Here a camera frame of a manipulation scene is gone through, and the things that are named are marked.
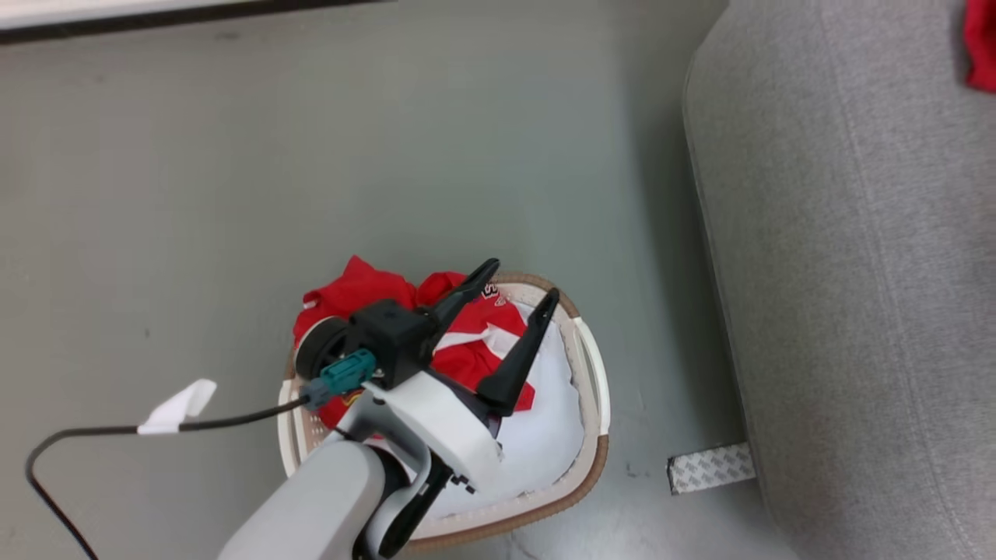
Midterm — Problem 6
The teal cable connector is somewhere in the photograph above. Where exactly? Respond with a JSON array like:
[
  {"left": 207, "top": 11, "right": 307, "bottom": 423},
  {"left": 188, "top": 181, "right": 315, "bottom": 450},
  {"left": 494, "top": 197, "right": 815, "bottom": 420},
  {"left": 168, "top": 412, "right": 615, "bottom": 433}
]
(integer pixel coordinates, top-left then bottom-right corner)
[{"left": 299, "top": 349, "right": 379, "bottom": 411}]

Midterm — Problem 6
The red white-lettered garment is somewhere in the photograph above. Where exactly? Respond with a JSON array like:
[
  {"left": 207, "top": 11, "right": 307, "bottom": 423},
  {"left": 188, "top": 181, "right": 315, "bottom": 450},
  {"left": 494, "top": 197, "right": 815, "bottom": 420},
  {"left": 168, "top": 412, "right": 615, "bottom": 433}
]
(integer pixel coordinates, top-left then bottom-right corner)
[{"left": 293, "top": 254, "right": 538, "bottom": 430}]

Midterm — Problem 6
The white patterned tape strip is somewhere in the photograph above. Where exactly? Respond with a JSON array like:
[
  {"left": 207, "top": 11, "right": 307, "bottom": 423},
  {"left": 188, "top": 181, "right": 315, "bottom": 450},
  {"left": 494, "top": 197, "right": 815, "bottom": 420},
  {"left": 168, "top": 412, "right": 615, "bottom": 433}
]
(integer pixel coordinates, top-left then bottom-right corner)
[{"left": 667, "top": 443, "right": 757, "bottom": 496}]

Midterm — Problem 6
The grey fabric sofa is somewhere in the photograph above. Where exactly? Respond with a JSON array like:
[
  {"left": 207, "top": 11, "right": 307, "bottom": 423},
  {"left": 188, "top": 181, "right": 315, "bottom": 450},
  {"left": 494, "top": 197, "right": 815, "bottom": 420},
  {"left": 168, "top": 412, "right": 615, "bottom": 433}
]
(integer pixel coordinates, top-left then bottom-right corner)
[{"left": 682, "top": 0, "right": 996, "bottom": 560}]

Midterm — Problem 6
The plain red garment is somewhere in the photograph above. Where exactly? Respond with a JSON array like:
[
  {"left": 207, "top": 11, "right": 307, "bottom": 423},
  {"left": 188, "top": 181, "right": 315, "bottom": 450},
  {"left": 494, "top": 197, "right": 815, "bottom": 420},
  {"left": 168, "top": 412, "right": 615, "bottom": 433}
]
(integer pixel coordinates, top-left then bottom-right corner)
[{"left": 963, "top": 0, "right": 996, "bottom": 95}]

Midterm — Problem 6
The white brown-rimmed laundry basket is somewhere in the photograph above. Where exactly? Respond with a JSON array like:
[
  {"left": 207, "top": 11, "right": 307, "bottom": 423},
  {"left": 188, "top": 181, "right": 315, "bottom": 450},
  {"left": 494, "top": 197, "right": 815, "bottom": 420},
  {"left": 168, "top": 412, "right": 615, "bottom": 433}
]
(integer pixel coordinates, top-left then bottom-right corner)
[{"left": 277, "top": 270, "right": 612, "bottom": 555}]

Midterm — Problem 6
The white garment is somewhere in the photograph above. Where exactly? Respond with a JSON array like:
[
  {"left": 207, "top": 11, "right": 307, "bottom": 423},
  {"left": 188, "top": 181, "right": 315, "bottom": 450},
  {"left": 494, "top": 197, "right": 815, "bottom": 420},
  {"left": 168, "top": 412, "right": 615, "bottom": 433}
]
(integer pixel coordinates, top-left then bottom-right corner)
[{"left": 424, "top": 299, "right": 587, "bottom": 520}]

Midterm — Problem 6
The black skirting strip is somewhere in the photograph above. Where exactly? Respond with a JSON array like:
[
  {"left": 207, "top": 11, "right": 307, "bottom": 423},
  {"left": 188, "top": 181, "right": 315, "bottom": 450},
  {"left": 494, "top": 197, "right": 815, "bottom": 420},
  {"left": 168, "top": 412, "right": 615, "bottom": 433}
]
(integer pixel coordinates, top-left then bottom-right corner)
[{"left": 0, "top": 0, "right": 390, "bottom": 46}]

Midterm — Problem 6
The white tape tag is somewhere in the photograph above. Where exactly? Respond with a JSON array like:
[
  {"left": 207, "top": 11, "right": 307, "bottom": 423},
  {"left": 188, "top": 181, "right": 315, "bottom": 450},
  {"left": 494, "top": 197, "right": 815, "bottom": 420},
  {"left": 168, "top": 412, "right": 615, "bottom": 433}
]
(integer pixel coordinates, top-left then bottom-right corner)
[{"left": 137, "top": 379, "right": 218, "bottom": 436}]

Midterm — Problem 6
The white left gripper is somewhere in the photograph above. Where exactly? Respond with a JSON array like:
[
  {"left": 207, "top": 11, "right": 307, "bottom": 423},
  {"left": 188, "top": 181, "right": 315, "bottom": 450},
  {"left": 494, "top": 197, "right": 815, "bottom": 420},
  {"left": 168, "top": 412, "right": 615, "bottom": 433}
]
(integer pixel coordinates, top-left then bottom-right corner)
[{"left": 339, "top": 258, "right": 561, "bottom": 495}]

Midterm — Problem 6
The thin black cable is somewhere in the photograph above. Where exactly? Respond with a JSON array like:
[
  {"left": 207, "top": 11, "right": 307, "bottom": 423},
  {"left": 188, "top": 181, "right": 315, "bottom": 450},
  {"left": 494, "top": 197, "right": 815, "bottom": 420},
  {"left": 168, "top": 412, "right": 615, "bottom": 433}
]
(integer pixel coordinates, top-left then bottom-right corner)
[{"left": 26, "top": 394, "right": 312, "bottom": 560}]

